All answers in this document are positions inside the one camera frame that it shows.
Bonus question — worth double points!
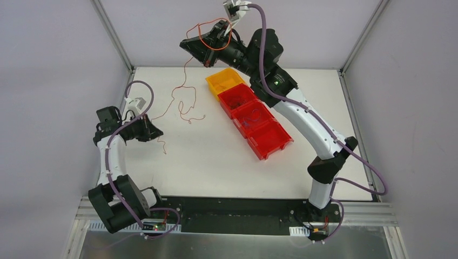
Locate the grey thin wire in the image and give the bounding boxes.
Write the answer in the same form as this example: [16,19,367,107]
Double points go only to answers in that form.
[227,94,251,110]

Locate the blue thin wire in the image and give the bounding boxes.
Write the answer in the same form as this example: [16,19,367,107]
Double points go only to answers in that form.
[241,108,264,127]

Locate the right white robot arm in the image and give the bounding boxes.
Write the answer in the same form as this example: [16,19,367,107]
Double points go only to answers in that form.
[179,20,358,221]

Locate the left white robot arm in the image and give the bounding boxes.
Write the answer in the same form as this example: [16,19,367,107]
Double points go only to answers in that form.
[88,105,165,234]

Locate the yellow plastic bin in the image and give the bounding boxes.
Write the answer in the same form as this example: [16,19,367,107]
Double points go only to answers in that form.
[205,68,246,101]

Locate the middle red plastic bin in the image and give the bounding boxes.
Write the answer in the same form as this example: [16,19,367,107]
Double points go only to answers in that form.
[232,100,276,139]

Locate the end red plastic bin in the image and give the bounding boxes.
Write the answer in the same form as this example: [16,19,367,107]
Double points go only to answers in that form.
[247,119,294,160]

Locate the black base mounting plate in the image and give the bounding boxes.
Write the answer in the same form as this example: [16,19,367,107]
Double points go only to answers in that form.
[143,196,341,236]

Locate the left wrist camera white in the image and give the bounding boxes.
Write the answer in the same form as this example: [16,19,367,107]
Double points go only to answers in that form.
[125,97,146,115]

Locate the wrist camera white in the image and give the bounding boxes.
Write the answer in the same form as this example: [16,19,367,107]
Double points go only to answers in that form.
[223,0,252,21]
[125,97,146,115]

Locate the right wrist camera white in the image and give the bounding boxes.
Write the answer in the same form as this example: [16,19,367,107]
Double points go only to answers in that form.
[223,0,252,21]

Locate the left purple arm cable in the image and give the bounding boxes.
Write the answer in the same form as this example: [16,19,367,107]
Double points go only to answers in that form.
[105,80,181,241]

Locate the aluminium frame rail front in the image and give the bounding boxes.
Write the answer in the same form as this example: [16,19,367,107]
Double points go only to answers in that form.
[75,195,399,227]

